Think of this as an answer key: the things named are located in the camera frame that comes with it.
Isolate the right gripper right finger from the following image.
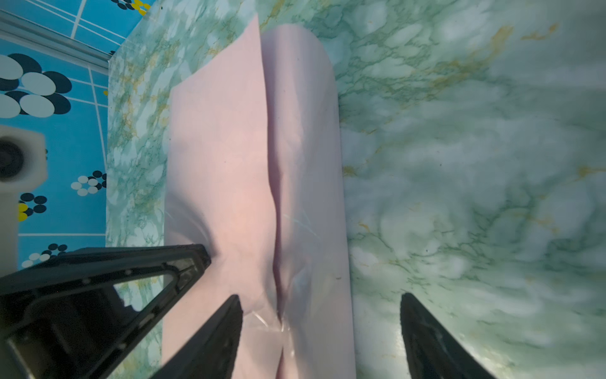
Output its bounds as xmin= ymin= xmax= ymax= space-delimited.
xmin=400 ymin=293 xmax=494 ymax=379

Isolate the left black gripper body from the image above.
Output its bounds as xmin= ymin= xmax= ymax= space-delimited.
xmin=1 ymin=287 xmax=128 ymax=378

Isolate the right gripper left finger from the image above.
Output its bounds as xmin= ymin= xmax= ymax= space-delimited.
xmin=152 ymin=295 xmax=243 ymax=379

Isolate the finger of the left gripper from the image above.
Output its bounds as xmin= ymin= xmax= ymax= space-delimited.
xmin=1 ymin=244 xmax=211 ymax=378

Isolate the clear adhesive tape piece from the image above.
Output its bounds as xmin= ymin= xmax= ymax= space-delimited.
xmin=265 ymin=211 xmax=323 ymax=363

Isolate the purple wrapping paper sheet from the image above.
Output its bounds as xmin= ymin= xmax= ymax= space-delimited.
xmin=162 ymin=19 xmax=356 ymax=378

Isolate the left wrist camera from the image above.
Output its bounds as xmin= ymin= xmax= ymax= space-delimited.
xmin=1 ymin=126 xmax=48 ymax=276

